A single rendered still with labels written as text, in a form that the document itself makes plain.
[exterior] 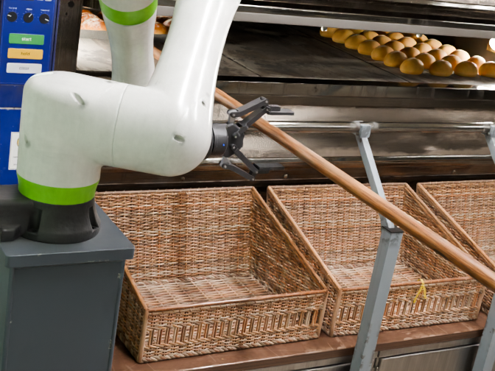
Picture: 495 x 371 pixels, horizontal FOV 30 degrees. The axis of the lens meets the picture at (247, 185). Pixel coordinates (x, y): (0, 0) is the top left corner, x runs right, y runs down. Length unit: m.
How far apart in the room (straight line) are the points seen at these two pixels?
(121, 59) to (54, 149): 0.56
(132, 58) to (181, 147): 0.57
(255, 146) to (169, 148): 1.46
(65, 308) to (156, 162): 0.28
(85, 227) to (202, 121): 0.25
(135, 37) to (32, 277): 0.60
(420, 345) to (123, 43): 1.38
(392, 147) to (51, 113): 1.89
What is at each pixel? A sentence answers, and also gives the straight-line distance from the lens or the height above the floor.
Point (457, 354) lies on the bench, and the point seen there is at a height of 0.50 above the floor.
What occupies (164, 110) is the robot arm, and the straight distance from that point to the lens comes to 1.38.
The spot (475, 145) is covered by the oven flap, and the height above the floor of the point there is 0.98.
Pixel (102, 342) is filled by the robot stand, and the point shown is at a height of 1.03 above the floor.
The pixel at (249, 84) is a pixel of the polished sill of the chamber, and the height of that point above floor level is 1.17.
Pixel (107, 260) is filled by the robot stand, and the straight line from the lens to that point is 1.46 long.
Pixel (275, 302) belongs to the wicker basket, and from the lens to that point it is 2.47.
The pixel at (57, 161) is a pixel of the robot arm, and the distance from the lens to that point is 1.42.
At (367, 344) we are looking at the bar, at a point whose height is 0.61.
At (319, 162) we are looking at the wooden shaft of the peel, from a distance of 2.05.
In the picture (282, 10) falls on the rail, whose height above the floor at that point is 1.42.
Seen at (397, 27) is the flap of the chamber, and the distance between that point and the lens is 2.81.
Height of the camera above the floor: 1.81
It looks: 20 degrees down
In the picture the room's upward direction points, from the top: 10 degrees clockwise
